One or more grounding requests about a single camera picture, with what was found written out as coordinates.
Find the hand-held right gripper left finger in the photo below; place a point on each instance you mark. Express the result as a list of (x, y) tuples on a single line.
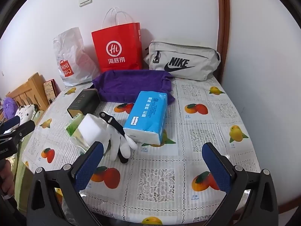
[(90, 167)]

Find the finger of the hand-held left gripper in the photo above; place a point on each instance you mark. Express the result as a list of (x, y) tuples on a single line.
[(10, 122), (23, 129)]

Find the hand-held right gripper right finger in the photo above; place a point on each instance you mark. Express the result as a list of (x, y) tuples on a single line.
[(216, 169)]

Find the clear sticker packet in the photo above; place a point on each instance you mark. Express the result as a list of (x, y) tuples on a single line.
[(78, 143)]

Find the white glove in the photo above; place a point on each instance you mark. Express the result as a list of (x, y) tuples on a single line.
[(117, 146)]

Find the white sponge block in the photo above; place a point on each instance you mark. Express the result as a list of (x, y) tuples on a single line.
[(93, 129)]

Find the light green packet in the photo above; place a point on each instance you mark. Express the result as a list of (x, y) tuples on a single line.
[(73, 127)]

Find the purple towel tray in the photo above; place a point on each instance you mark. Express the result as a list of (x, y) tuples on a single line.
[(122, 84)]

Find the person's left hand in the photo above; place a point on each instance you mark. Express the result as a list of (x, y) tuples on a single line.
[(6, 179)]

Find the purple plush toy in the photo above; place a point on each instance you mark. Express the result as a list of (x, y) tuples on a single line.
[(9, 108)]

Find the white dotted pillow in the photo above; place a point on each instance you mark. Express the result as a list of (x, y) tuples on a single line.
[(27, 113)]

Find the light green cloth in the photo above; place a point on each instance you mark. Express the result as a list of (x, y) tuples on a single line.
[(22, 176)]

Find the fruit print tablecloth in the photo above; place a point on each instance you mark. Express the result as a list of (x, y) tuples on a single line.
[(188, 146)]

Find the patterned cardboard box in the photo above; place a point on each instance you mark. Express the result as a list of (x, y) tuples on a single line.
[(49, 89)]

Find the black and gold box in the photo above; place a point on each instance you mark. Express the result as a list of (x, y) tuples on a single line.
[(82, 103)]

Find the blue tissue pack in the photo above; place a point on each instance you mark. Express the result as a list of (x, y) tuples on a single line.
[(147, 115)]

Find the white plastic shopping bag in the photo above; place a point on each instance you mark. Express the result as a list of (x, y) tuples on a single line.
[(75, 56)]

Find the grey waist bag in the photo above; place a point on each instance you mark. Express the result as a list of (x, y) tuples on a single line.
[(183, 58)]

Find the red paper shopping bag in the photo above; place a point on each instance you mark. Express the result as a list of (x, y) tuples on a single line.
[(117, 49)]

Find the brown wooden door frame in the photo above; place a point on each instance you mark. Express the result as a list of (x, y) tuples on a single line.
[(223, 28)]

